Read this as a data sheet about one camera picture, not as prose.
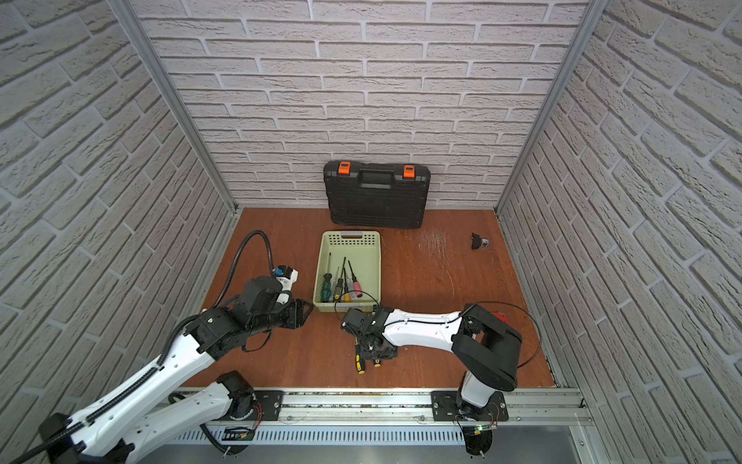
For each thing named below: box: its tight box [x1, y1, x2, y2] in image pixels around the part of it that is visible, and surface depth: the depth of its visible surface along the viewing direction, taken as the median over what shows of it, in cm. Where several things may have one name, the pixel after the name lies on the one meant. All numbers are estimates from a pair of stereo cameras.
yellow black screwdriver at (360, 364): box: [355, 353, 367, 376], surface depth 81 cm
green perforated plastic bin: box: [313, 231, 382, 314], surface depth 102 cm
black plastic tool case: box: [322, 160, 431, 230], surface depth 97 cm
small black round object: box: [470, 232, 490, 250], surface depth 112 cm
